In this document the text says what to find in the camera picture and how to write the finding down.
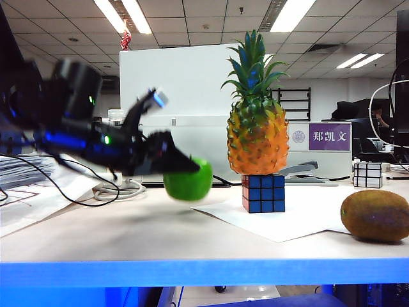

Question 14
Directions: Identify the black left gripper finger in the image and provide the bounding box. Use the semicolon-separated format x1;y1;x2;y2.
153;130;201;176

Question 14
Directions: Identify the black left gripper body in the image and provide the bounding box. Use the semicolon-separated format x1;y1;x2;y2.
126;132;160;176

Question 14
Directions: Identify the green apple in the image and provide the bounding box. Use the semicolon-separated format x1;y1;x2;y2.
162;157;214;201

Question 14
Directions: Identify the plastic pineapple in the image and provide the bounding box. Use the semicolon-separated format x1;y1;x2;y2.
220;30;290;177

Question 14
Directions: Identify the brown kiwi fruit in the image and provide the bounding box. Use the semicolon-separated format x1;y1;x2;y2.
340;189;409;243

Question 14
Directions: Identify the white power adapter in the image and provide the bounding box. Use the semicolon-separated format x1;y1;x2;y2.
116;174;144;187

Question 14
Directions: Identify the frosted glass desk partition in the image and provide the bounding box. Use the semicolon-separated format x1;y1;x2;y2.
92;114;352;182

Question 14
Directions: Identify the clear C100 drink bottle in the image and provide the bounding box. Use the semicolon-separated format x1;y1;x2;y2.
107;109;125;127

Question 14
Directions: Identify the white board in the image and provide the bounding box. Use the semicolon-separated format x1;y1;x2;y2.
119;43;243;118

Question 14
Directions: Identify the colourful Rubik's cube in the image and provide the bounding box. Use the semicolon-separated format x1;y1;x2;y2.
241;174;286;214

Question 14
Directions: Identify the red hanging ornament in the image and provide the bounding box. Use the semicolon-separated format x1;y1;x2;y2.
120;19;134;51

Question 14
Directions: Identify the large printed drawing sheet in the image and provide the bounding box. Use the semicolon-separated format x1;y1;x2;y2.
0;152;106;239

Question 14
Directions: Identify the grey stapler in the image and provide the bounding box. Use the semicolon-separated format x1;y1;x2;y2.
281;161;339;187

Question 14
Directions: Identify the long ceiling light strip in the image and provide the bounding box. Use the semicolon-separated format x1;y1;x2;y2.
93;0;130;35
121;0;153;35

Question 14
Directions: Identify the white paper sheet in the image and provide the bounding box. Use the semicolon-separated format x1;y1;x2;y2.
190;185;409;243

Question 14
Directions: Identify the black shelf rack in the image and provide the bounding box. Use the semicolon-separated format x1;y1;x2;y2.
271;87;312;122

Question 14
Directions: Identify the purple name plate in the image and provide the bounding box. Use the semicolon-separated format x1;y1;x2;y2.
287;122;352;154

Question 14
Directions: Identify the black office chair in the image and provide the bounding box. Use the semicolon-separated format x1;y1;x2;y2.
330;100;371;124
353;137;397;164

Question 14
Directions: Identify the wide ceiling light panel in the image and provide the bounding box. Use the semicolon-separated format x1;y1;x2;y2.
270;0;317;33

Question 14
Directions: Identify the ceiling air vent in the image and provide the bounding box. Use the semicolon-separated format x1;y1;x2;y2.
308;44;344;54

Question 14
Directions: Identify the silver mirror cube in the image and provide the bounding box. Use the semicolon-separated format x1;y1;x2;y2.
352;162;383;189

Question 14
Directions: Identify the distant ceiling light pair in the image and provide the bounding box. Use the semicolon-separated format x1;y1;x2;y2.
336;53;386;70

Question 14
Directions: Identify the person in background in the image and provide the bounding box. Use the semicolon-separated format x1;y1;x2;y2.
370;104;392;129

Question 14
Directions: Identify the white coiled cable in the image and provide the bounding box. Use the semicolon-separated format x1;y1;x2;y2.
92;178;147;201

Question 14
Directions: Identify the thick black cable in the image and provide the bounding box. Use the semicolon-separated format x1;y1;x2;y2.
212;174;233;187

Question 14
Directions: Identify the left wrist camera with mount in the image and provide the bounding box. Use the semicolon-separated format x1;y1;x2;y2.
123;88;169;138

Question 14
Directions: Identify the black wall box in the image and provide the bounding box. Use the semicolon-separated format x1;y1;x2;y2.
100;75;121;94

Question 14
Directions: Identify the thin black cable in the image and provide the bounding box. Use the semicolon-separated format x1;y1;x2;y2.
0;154;121;207

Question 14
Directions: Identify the white cable loop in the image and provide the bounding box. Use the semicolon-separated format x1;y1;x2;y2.
369;79;409;150

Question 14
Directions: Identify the black cable loop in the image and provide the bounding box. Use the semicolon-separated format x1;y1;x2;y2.
388;59;409;135

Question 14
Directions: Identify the black monitor post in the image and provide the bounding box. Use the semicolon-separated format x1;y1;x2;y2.
392;11;409;164

